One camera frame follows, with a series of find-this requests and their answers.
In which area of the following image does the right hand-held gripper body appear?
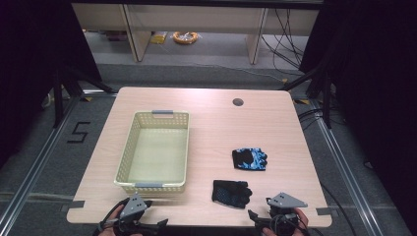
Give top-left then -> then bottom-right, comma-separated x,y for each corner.
262,192 -> 309,236

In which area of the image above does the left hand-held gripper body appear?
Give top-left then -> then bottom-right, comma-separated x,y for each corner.
112,192 -> 160,236

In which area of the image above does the person's left hand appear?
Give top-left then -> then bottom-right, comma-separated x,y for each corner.
97,205 -> 144,236

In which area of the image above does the person's right hand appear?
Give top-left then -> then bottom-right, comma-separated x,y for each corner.
261,207 -> 310,236

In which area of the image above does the black dotted glove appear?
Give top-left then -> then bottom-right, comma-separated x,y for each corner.
210,179 -> 254,209

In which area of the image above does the blue and black glove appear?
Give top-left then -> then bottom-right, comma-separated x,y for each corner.
231,147 -> 268,172

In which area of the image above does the cream plastic basket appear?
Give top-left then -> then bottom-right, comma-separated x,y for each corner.
113,109 -> 191,195

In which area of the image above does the black tape floor mark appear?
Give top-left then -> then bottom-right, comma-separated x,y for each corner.
66,121 -> 91,145

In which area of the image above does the black metal stand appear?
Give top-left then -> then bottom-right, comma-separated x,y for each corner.
51,64 -> 117,130
278,63 -> 332,130

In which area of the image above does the black curtain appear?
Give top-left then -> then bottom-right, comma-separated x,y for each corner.
0,0 -> 103,168
298,0 -> 417,227

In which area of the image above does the yellow packet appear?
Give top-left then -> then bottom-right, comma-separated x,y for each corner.
149,30 -> 168,45

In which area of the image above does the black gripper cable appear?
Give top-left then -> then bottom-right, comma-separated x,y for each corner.
270,211 -> 313,236
91,197 -> 132,236

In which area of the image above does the black floor cable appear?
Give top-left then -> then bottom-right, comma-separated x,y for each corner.
318,181 -> 359,236

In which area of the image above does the aluminium floor rail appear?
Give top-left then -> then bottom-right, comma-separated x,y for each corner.
0,94 -> 83,228
309,97 -> 386,236

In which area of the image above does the bundle of black cables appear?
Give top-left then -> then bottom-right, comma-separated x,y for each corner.
261,8 -> 307,71

